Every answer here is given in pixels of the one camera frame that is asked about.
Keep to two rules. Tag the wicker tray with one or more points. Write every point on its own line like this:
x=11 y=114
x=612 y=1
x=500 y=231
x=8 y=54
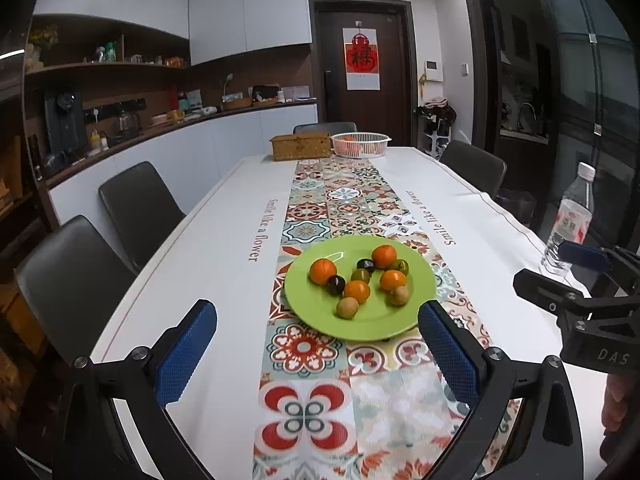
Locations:
x=237 y=104

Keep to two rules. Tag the red and white wall poster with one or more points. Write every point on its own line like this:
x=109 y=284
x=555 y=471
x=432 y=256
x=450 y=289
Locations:
x=361 y=60

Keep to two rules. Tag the clear plastic water bottle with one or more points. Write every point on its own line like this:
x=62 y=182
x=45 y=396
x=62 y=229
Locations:
x=570 y=220

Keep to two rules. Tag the woven wicker box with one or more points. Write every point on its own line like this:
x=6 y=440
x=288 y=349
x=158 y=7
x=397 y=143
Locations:
x=300 y=147

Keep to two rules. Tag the dark plum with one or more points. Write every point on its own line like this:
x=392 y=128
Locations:
x=335 y=285
x=365 y=264

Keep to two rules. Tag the patterned table runner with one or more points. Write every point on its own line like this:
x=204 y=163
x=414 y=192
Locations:
x=310 y=360

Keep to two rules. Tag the glass kettle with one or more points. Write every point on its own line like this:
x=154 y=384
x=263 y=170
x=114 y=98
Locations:
x=127 y=124

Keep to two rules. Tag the small desk lamp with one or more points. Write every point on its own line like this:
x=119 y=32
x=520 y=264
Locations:
x=227 y=85

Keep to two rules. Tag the small tangerine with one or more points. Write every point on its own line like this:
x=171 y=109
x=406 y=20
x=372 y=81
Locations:
x=357 y=291
x=392 y=280

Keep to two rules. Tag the yellow bottle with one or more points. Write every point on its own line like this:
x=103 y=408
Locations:
x=93 y=144

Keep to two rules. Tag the kitchen faucet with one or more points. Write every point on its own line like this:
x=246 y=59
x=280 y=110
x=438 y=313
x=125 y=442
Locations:
x=527 y=115

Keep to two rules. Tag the dark grey chair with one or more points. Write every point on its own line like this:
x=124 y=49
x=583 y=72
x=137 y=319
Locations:
x=472 y=165
x=70 y=280
x=325 y=128
x=137 y=205

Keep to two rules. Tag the green plate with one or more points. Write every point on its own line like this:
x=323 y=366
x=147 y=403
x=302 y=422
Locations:
x=310 y=305

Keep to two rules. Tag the white sideboard counter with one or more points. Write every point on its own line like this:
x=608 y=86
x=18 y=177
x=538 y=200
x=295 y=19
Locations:
x=200 y=145

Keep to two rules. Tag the dark brown door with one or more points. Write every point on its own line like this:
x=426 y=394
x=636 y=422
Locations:
x=395 y=60

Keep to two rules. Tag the person's right hand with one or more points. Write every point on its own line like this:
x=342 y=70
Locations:
x=619 y=400

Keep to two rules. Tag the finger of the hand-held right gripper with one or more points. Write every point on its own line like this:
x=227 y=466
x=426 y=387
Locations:
x=582 y=257
x=540 y=290

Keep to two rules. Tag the white plastic basket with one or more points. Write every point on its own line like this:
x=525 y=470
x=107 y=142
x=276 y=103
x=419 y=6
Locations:
x=367 y=147

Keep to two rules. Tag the white wall intercom panel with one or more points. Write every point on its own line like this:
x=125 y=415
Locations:
x=433 y=71

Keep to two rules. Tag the white upper cabinets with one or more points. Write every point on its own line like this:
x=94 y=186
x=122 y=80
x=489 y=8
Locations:
x=240 y=10

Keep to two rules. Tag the dark countertop appliance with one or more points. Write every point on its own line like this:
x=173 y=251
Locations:
x=64 y=120

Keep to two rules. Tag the orange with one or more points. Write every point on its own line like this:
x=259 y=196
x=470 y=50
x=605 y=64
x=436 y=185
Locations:
x=349 y=138
x=322 y=271
x=384 y=256

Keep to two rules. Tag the small green round fruit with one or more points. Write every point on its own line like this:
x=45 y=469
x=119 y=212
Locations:
x=360 y=275
x=400 y=266

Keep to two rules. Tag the dark trash bin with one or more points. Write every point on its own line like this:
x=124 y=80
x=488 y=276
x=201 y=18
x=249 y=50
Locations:
x=517 y=205

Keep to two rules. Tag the small brown round fruit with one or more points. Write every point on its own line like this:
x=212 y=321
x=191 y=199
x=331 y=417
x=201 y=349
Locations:
x=399 y=296
x=347 y=307

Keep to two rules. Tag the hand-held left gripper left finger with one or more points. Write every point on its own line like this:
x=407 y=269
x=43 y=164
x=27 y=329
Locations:
x=185 y=355

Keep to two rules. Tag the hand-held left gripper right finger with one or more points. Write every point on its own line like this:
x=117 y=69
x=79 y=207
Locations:
x=450 y=355

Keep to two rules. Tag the black bag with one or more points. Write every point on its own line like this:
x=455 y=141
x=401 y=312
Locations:
x=265 y=93

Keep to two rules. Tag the rack with clothes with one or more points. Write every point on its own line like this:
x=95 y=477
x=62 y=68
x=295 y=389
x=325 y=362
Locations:
x=435 y=120

